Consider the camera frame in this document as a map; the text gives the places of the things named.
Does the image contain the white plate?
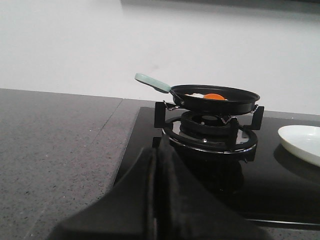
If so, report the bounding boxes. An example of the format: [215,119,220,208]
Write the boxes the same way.
[277,125,320,167]

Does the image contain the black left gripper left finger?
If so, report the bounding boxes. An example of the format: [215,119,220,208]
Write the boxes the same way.
[53,148,155,240]

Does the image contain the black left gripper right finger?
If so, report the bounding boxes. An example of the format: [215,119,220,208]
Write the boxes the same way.
[157,136,252,240]

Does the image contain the black frying pan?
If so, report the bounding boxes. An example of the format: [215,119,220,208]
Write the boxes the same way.
[134,73,260,116]

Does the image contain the black gas burner with grate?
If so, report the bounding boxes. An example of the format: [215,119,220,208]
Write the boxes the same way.
[154,102,264,162]

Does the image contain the fried egg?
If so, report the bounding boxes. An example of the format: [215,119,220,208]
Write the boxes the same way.
[185,93,228,101]

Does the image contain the wire pan support ring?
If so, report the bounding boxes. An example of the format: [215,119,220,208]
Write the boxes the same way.
[162,99,260,125]

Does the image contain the black glass cooktop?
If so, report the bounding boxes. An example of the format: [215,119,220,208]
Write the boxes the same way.
[112,106,320,227]

